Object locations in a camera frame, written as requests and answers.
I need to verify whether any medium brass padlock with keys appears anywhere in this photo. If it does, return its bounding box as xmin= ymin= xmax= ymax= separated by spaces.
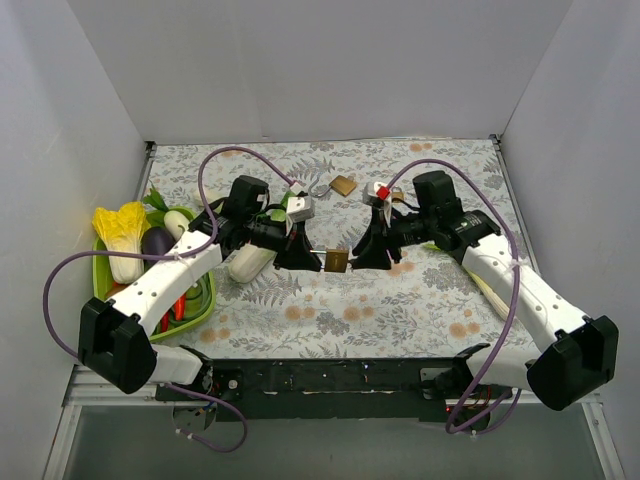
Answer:
xmin=312 ymin=249 xmax=350 ymax=273

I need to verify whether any small brass padlock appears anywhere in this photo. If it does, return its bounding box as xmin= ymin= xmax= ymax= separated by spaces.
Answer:
xmin=391 ymin=187 xmax=405 ymax=203

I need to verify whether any large brass padlock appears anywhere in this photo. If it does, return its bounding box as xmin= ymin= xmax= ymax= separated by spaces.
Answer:
xmin=308 ymin=175 xmax=357 ymax=198

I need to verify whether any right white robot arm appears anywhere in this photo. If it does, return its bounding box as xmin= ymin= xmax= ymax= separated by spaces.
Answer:
xmin=351 ymin=170 xmax=619 ymax=411

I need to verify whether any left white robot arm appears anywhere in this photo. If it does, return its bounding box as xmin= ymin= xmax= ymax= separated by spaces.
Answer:
xmin=78 ymin=175 xmax=322 ymax=400

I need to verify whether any bok choy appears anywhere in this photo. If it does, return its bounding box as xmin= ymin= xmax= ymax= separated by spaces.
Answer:
xmin=192 ymin=188 xmax=222 ymax=206

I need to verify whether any napa cabbage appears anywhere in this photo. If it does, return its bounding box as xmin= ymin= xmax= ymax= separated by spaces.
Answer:
xmin=228 ymin=192 xmax=294 ymax=284

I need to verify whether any floral table mat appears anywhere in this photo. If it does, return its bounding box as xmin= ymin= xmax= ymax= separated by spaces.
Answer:
xmin=146 ymin=138 xmax=535 ymax=358

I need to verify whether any purple eggplant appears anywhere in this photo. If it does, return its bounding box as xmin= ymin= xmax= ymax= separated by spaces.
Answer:
xmin=141 ymin=226 xmax=176 ymax=256

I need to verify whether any green plastic tray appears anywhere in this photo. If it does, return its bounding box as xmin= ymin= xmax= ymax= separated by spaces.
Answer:
xmin=93 ymin=205 xmax=217 ymax=345

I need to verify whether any yellow cabbage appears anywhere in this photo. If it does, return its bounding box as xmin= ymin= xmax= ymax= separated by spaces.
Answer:
xmin=92 ymin=201 xmax=150 ymax=284

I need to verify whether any brown onion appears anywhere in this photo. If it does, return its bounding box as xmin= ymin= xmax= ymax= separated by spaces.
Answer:
xmin=105 ymin=283 xmax=128 ymax=299

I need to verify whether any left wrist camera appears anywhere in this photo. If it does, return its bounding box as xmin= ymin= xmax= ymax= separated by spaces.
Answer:
xmin=285 ymin=182 xmax=315 ymax=223

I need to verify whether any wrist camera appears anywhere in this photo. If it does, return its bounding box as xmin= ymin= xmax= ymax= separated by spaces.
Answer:
xmin=363 ymin=181 xmax=392 ymax=225
xmin=285 ymin=182 xmax=315 ymax=223

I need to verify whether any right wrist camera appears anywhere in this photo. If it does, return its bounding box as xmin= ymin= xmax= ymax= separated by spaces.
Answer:
xmin=363 ymin=181 xmax=392 ymax=225

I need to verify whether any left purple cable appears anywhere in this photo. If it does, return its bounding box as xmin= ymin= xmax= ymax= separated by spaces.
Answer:
xmin=42 ymin=145 xmax=304 ymax=453

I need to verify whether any purple cable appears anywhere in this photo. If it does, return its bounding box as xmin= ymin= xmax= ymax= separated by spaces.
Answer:
xmin=42 ymin=145 xmax=304 ymax=453
xmin=387 ymin=158 xmax=522 ymax=434

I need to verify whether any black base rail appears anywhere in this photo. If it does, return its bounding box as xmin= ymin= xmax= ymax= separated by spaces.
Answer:
xmin=154 ymin=357 xmax=516 ymax=424

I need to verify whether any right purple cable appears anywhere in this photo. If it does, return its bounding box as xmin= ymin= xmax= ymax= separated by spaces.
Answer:
xmin=387 ymin=158 xmax=522 ymax=434

